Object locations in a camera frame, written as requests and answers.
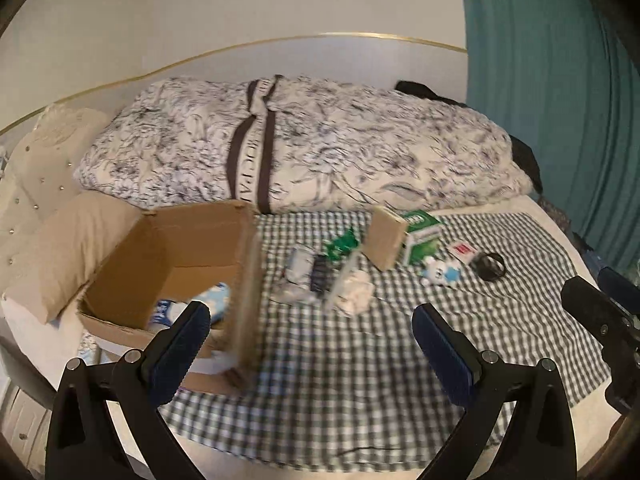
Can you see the white headboard gold trim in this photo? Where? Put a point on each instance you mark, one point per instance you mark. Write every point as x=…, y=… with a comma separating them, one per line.
x=200, y=65

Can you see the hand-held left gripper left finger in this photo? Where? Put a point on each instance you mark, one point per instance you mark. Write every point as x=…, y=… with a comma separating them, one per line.
x=182, y=345

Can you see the green packet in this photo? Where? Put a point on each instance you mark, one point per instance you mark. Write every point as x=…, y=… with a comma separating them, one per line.
x=342, y=244

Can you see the cream tufted headboard cushion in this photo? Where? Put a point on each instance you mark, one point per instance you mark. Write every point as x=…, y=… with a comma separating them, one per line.
x=45, y=160

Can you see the black tape roll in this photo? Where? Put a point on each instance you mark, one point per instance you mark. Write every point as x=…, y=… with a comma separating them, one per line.
x=487, y=276

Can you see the floral white duvet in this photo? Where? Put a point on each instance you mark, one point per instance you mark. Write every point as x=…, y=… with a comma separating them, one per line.
x=350, y=150

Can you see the green white carton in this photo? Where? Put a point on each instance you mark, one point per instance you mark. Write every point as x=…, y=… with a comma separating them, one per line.
x=422, y=245

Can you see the small black item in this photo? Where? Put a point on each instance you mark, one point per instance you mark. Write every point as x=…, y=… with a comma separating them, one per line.
x=320, y=275

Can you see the brown cardboard box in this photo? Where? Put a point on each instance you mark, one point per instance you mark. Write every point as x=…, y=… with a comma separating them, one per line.
x=175, y=245

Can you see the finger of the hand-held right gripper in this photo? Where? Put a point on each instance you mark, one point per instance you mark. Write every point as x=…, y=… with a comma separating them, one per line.
x=620, y=285
x=595, y=305

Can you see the white tissue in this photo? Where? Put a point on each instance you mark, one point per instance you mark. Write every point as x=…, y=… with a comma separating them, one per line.
x=357, y=295

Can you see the white silver packet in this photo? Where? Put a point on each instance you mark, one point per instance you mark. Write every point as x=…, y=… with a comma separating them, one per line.
x=297, y=265

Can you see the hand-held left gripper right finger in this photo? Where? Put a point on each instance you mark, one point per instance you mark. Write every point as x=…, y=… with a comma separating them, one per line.
x=442, y=355

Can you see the small tan cardboard box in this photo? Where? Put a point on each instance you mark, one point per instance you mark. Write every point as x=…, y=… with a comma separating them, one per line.
x=385, y=242

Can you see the green white checked cloth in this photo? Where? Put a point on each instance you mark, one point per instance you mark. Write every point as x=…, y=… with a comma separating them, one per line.
x=350, y=360

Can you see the dark patterned cloth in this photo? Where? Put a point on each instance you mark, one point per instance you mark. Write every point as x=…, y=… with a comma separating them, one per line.
x=560, y=217

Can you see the red white small packet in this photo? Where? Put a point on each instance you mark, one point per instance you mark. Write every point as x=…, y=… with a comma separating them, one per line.
x=461, y=251

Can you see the white blue toy figure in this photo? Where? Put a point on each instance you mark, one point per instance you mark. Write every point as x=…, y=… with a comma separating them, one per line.
x=437, y=271

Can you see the teal curtain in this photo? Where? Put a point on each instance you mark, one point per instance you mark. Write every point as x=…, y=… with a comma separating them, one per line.
x=550, y=110

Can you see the white slim box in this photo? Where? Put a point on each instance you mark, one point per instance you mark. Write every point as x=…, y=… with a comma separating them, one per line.
x=345, y=272

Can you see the white bedside cabinet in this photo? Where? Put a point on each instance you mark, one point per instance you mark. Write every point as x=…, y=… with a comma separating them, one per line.
x=20, y=415

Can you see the white blue packet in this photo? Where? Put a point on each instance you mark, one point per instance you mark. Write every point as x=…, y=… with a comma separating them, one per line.
x=217, y=300

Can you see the beige pillow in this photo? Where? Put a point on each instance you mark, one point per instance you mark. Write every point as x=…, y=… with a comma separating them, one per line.
x=65, y=245

